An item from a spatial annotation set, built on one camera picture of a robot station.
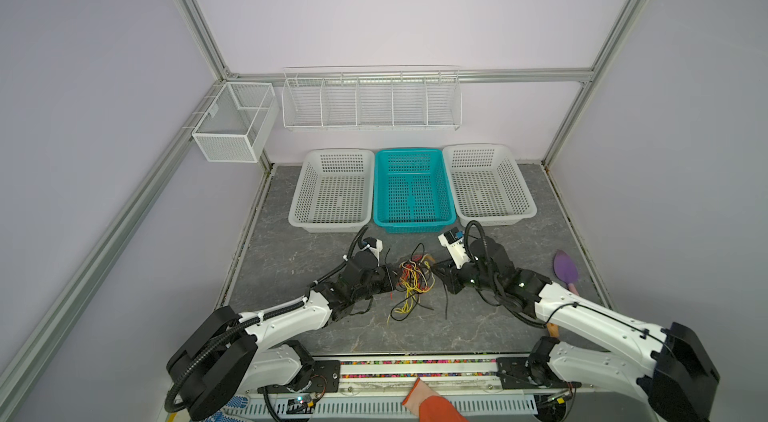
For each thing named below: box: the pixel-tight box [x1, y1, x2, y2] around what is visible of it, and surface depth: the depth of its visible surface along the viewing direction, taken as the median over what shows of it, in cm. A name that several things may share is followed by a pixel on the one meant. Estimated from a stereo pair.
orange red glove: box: [402, 377, 469, 422], surface depth 72 cm
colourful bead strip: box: [340, 358, 499, 379], surface depth 78 cm
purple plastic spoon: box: [553, 250, 580, 297], surface depth 94 cm
